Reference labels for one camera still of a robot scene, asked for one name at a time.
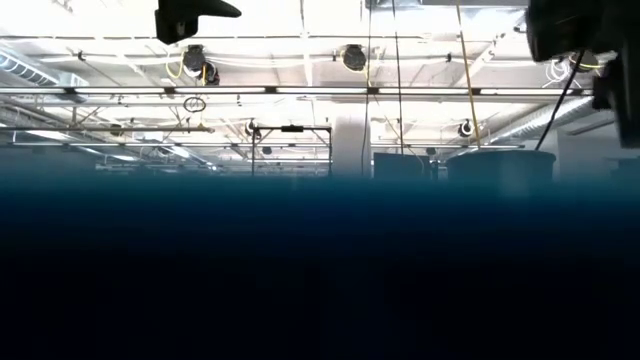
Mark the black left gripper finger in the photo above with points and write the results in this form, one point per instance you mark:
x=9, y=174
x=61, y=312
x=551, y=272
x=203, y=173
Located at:
x=190, y=15

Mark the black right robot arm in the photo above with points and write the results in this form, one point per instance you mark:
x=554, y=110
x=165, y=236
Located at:
x=565, y=25

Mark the long ceiling light bar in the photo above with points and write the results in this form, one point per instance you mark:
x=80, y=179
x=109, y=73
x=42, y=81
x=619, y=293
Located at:
x=310, y=90

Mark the white column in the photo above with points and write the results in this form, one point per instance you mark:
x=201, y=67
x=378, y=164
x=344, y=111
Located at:
x=350, y=145

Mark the dark background panel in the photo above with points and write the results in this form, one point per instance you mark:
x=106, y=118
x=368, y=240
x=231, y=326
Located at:
x=400, y=167

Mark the black plastic bucket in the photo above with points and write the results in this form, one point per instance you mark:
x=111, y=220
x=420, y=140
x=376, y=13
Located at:
x=500, y=170

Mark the black background frame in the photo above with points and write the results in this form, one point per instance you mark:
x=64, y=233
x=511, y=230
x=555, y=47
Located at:
x=292, y=128

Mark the silver ceiling air duct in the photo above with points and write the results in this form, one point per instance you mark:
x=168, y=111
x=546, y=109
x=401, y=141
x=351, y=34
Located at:
x=30, y=72

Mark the silver flexible duct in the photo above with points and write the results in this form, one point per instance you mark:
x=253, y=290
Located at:
x=525, y=127

